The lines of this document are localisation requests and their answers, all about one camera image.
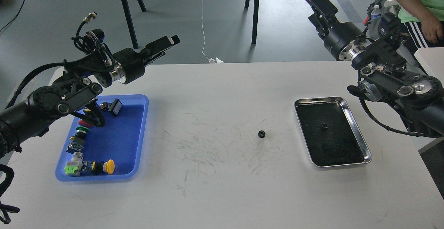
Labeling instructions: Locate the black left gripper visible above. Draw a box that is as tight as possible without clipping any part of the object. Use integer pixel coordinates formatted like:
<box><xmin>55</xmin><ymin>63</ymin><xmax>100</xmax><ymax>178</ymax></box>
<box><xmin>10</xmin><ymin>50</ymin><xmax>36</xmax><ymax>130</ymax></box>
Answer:
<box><xmin>110</xmin><ymin>35</ymin><xmax>181</xmax><ymax>85</ymax></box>

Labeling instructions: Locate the silver metal tray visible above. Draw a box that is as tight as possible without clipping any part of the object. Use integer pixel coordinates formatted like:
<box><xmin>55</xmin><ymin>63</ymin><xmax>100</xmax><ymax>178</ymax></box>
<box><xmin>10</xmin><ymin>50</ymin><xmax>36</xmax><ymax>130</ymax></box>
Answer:
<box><xmin>294</xmin><ymin>96</ymin><xmax>372</xmax><ymax>168</ymax></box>

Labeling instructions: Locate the red push button switch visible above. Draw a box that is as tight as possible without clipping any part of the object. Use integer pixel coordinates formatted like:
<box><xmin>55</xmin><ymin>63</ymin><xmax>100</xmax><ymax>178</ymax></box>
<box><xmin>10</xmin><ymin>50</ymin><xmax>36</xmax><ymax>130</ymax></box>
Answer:
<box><xmin>76</xmin><ymin>107</ymin><xmax>101</xmax><ymax>127</ymax></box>

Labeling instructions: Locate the green white connector switch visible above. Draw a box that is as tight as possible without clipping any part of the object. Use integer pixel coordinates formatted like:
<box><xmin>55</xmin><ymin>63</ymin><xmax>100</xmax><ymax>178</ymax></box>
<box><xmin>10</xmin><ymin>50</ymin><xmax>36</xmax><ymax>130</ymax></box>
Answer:
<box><xmin>63</xmin><ymin>152</ymin><xmax>84</xmax><ymax>177</ymax></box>

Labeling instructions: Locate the green push button switch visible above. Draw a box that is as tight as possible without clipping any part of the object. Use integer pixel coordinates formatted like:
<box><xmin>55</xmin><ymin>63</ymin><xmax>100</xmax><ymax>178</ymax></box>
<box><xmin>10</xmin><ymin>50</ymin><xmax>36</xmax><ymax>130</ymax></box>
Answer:
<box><xmin>66</xmin><ymin>126</ymin><xmax>90</xmax><ymax>154</ymax></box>

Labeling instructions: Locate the person's hand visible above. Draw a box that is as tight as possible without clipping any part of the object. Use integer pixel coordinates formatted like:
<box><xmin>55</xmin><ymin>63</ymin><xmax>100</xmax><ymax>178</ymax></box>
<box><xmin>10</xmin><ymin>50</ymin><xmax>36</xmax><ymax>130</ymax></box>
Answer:
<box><xmin>420</xmin><ymin>15</ymin><xmax>443</xmax><ymax>44</ymax></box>

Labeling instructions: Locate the black stand leg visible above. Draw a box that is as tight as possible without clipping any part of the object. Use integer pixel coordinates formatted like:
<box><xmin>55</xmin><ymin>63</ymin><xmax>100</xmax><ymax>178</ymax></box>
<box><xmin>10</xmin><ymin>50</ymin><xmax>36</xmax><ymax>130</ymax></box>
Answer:
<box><xmin>244</xmin><ymin>0</ymin><xmax>260</xmax><ymax>45</ymax></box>
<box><xmin>121</xmin><ymin>0</ymin><xmax>146</xmax><ymax>49</ymax></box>

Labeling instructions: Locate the white side table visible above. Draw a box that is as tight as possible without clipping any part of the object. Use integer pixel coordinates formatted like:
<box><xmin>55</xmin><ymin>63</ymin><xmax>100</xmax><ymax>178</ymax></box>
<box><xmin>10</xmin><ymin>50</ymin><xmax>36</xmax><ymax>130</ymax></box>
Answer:
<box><xmin>414</xmin><ymin>47</ymin><xmax>444</xmax><ymax>85</ymax></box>

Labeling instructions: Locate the person in green shirt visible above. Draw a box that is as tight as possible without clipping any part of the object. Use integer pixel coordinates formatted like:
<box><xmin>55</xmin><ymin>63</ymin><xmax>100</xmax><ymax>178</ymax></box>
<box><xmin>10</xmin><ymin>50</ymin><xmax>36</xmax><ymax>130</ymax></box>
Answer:
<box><xmin>396</xmin><ymin>0</ymin><xmax>444</xmax><ymax>56</ymax></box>

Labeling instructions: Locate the yellow push button switch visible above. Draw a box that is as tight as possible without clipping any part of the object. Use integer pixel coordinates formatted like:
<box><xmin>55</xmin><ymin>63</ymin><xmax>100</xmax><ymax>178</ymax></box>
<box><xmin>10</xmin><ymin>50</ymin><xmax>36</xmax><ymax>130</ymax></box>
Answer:
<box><xmin>84</xmin><ymin>159</ymin><xmax>115</xmax><ymax>175</ymax></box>

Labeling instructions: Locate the white chair frame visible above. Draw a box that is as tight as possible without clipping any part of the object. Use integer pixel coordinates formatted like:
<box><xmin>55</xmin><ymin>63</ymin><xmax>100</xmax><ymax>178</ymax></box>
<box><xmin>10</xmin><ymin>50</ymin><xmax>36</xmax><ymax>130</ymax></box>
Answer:
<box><xmin>382</xmin><ymin>0</ymin><xmax>401</xmax><ymax>16</ymax></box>

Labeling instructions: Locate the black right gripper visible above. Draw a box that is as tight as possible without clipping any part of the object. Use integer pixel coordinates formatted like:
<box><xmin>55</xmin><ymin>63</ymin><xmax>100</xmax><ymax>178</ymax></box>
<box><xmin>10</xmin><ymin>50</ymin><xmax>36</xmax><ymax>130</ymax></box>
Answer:
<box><xmin>305</xmin><ymin>0</ymin><xmax>365</xmax><ymax>61</ymax></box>

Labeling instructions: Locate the grey backpack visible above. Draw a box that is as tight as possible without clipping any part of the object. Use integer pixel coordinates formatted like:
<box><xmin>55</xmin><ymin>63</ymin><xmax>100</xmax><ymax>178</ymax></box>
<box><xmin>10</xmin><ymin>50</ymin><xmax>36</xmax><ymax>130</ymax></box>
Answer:
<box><xmin>364</xmin><ymin>0</ymin><xmax>385</xmax><ymax>40</ymax></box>

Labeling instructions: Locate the blue plastic tray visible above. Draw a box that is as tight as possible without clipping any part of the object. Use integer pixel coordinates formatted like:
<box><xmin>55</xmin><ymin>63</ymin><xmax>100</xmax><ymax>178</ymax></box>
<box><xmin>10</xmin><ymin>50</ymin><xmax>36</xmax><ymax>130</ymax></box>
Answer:
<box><xmin>54</xmin><ymin>94</ymin><xmax>149</xmax><ymax>182</ymax></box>

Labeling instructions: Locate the white floor cable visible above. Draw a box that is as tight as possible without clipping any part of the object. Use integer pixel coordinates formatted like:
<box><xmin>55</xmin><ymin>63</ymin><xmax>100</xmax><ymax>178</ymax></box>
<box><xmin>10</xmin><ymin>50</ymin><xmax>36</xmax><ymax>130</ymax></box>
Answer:
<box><xmin>190</xmin><ymin>0</ymin><xmax>224</xmax><ymax>64</ymax></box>

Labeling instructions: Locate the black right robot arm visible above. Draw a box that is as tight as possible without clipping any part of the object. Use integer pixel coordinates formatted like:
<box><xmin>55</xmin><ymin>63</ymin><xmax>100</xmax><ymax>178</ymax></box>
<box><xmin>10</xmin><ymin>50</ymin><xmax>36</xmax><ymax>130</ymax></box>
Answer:
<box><xmin>305</xmin><ymin>0</ymin><xmax>444</xmax><ymax>138</ymax></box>

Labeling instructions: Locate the plastic water bottle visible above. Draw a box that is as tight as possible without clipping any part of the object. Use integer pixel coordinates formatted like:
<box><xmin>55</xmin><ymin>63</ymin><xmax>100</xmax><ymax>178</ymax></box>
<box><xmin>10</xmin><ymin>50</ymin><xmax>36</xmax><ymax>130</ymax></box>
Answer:
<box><xmin>370</xmin><ymin>5</ymin><xmax>382</xmax><ymax>20</ymax></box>

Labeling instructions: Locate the black left stand leg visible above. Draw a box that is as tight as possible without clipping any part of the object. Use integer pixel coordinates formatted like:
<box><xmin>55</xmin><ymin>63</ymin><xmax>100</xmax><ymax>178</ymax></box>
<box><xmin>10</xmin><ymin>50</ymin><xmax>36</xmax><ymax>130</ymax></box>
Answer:
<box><xmin>121</xmin><ymin>0</ymin><xmax>146</xmax><ymax>49</ymax></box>

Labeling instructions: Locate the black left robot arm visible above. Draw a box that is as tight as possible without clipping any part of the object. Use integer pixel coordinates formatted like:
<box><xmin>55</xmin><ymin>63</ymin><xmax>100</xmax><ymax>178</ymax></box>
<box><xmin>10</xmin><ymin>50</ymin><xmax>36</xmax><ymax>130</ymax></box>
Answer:
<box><xmin>0</xmin><ymin>12</ymin><xmax>180</xmax><ymax>157</ymax></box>

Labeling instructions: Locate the black right stand leg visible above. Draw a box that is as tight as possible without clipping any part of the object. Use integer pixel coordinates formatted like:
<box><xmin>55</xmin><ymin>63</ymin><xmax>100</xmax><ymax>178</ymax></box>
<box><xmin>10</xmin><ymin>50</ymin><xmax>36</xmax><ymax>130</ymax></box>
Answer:
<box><xmin>244</xmin><ymin>0</ymin><xmax>260</xmax><ymax>45</ymax></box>

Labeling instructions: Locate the black square button switch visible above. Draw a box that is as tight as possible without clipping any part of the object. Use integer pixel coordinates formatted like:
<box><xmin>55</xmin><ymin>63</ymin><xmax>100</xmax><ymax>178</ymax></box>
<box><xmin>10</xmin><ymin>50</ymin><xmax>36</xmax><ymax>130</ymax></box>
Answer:
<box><xmin>99</xmin><ymin>98</ymin><xmax>123</xmax><ymax>117</ymax></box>

